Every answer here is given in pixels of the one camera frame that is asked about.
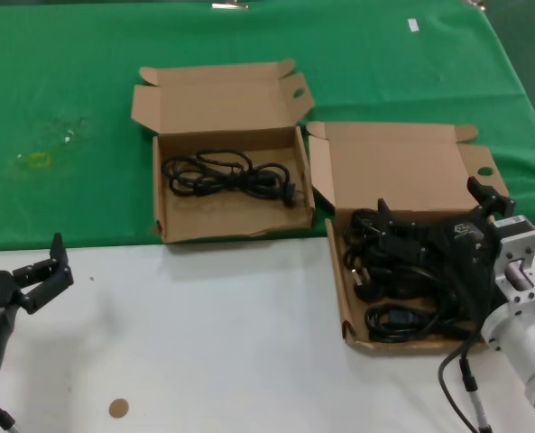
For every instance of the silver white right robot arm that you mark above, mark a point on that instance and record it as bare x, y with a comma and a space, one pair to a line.
524, 334

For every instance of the small white label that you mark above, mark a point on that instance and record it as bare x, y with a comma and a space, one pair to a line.
412, 25

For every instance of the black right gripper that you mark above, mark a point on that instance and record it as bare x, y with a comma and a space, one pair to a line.
465, 248

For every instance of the round cardboard disc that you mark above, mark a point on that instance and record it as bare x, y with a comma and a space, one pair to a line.
118, 408

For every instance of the green tablecloth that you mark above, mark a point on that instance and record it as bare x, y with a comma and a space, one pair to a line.
68, 67

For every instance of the cardboard box with round hole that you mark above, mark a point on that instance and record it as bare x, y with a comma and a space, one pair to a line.
398, 167

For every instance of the cardboard box with oval hole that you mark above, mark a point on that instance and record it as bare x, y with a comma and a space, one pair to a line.
231, 216

